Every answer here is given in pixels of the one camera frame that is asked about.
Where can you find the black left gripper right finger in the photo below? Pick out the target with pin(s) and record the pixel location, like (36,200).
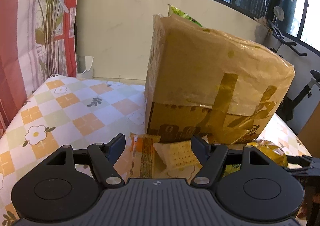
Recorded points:
(212,158)

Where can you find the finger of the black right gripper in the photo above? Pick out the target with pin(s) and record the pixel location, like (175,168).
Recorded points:
(294,160)

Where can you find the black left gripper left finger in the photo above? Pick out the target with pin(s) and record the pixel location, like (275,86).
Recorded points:
(103,157)

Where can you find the yellow clear candy packet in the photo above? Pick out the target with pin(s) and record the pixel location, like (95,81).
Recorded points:
(268,148)

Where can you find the cracker packet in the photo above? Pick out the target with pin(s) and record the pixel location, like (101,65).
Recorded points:
(176,155)

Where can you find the orange wafer snack packet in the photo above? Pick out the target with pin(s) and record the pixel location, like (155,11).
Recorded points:
(142,155)

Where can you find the green vegetable chips bag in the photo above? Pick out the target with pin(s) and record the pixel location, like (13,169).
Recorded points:
(172,10)

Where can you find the floral checkered tablecloth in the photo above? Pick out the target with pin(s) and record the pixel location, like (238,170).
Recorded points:
(46,177)

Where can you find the plastic-lined cardboard box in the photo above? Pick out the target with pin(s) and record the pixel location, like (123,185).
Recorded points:
(210,83)

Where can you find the small white box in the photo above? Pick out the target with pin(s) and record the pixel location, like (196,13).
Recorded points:
(85,67)

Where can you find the pink bamboo print curtain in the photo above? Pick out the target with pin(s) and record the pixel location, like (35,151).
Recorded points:
(37,42)

